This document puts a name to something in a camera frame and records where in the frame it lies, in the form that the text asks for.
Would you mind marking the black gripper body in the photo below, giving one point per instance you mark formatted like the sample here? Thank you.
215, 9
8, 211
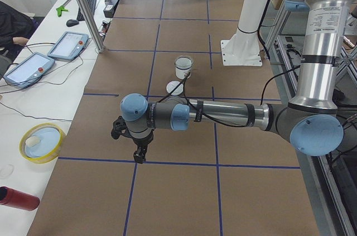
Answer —
142, 143

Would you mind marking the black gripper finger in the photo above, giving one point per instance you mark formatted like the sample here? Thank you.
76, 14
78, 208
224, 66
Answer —
143, 155
137, 156

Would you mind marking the white cup lid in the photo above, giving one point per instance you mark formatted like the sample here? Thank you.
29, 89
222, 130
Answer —
174, 88

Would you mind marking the white enamel cup blue rim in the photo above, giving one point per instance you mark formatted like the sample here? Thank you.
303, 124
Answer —
181, 73

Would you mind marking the far teach pendant tablet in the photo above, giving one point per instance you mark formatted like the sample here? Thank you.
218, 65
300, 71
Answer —
69, 46

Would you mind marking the teach pendant tablet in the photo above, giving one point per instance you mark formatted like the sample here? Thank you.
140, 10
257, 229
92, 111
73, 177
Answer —
69, 46
29, 71

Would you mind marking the clear glass dish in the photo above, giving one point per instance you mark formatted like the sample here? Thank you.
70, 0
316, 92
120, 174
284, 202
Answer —
6, 171

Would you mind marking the near teach pendant tablet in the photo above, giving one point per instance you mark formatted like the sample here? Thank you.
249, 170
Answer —
29, 71

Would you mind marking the red cylindrical bottle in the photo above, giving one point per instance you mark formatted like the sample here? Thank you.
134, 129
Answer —
17, 199

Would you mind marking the grey power adapter box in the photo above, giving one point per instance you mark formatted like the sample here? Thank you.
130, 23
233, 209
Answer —
110, 7

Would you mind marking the black computer mouse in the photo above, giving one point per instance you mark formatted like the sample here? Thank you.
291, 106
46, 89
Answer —
72, 22

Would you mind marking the green plastic clamp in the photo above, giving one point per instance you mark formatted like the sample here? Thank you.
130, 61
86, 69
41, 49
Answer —
60, 10

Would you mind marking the seated person in black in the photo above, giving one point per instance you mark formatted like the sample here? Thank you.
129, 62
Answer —
16, 29

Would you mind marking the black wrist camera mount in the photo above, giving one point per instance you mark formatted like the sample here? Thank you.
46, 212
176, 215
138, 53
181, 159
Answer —
120, 129

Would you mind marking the aluminium frame post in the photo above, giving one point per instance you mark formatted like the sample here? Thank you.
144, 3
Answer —
91, 25

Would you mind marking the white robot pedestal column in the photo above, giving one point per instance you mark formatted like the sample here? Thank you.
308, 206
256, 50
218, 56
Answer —
243, 47

